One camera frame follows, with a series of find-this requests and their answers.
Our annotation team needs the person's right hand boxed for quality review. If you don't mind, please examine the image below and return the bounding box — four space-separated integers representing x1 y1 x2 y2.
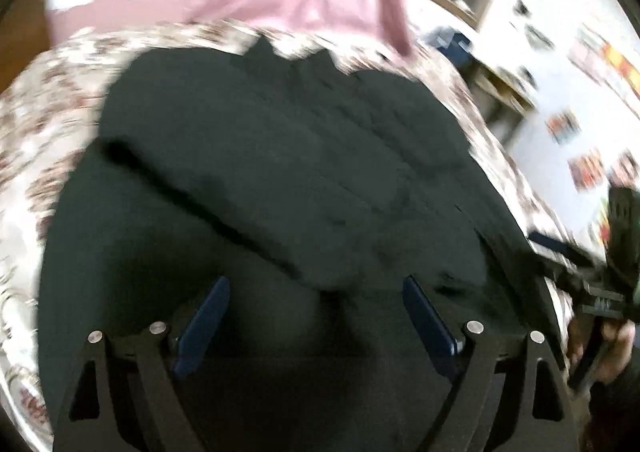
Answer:
567 316 638 389

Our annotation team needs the dark large garment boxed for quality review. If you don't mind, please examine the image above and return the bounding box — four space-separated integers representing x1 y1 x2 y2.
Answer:
37 39 576 452

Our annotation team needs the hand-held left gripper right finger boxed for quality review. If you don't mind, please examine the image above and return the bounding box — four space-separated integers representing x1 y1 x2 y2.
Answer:
402 276 583 452

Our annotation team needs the floral bedspread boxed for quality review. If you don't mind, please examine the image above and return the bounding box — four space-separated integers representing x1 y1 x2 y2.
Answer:
0 19 576 452

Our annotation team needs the wooden side table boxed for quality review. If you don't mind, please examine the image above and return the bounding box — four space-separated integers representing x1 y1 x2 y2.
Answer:
472 59 537 145

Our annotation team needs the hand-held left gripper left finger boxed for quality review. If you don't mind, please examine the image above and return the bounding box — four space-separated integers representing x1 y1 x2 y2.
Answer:
50 276 232 452

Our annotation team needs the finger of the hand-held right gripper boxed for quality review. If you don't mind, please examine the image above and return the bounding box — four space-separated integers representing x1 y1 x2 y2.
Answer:
527 231 598 274

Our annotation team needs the blue box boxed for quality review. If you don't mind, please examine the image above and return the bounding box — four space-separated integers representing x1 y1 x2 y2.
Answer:
419 26 477 69

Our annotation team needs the group of wall stickers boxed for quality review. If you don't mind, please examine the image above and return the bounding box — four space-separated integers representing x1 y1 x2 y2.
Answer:
510 0 640 243

